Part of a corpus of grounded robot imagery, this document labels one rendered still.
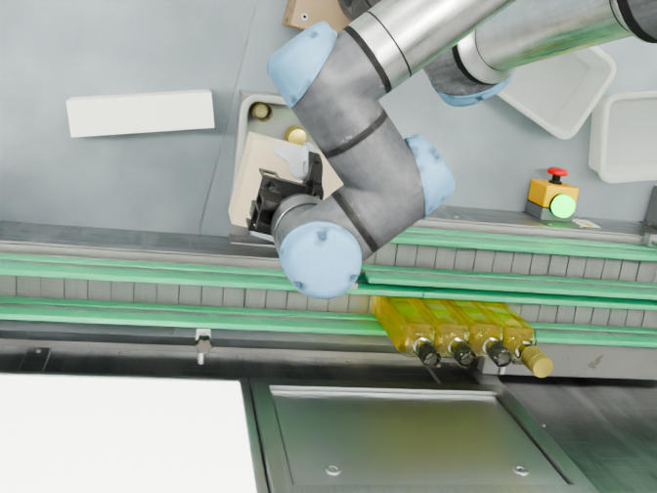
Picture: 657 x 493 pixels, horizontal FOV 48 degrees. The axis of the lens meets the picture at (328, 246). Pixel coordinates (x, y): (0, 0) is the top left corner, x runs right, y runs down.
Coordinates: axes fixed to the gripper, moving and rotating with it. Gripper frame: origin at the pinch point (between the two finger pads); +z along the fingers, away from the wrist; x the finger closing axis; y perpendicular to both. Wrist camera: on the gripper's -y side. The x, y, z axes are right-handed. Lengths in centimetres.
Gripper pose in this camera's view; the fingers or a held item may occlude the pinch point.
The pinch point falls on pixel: (296, 192)
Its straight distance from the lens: 105.0
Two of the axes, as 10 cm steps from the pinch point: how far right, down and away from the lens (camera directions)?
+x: -2.8, 9.3, 2.3
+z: -1.7, -2.9, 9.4
